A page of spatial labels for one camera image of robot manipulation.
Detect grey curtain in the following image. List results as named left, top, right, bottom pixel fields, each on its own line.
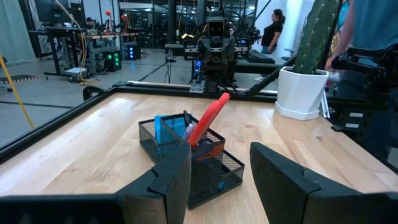
left=0, top=0, right=37, bottom=65

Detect black table frame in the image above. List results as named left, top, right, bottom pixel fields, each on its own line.
left=0, top=81, right=398, bottom=175

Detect person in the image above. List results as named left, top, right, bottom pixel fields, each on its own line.
left=85, top=17, right=97, bottom=32
left=325, top=0, right=398, bottom=162
left=260, top=8, right=286, bottom=55

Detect striped floor mat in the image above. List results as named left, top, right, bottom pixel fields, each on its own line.
left=0, top=73, right=40, bottom=85

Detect green cactus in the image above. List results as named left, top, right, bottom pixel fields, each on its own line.
left=292, top=0, right=341, bottom=75

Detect computer tower green lights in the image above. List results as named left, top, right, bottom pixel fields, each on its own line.
left=104, top=49, right=123, bottom=72

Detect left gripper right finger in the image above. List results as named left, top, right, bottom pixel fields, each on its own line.
left=249, top=142, right=398, bottom=224

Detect yellow hanging cable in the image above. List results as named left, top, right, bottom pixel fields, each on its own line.
left=0, top=55, right=36, bottom=130

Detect black frame desk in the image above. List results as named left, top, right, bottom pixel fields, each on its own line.
left=29, top=26, right=91, bottom=78

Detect black mesh desk organizer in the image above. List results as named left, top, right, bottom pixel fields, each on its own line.
left=138, top=112, right=246, bottom=210

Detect orange marker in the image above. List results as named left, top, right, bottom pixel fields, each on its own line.
left=194, top=143, right=224, bottom=162

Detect yellow background cable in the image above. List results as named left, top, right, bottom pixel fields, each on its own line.
left=55, top=0, right=101, bottom=85

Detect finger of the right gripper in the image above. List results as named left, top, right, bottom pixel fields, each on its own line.
left=216, top=37, right=235, bottom=64
left=198, top=37, right=217, bottom=64

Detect computer tower blue lights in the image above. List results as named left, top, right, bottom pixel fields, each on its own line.
left=126, top=44, right=141, bottom=60

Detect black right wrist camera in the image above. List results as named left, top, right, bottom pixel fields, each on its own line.
left=206, top=16, right=227, bottom=39

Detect white hexagonal planter pot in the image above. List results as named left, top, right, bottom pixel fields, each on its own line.
left=274, top=66, right=330, bottom=121

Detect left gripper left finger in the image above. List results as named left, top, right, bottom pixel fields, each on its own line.
left=0, top=142, right=192, bottom=224

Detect blue sticky note pad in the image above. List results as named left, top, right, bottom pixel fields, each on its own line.
left=154, top=114, right=188, bottom=156

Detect black side cart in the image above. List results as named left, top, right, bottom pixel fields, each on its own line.
left=323, top=90, right=398, bottom=175

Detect purple pen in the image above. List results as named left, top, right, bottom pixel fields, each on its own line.
left=182, top=122, right=197, bottom=141

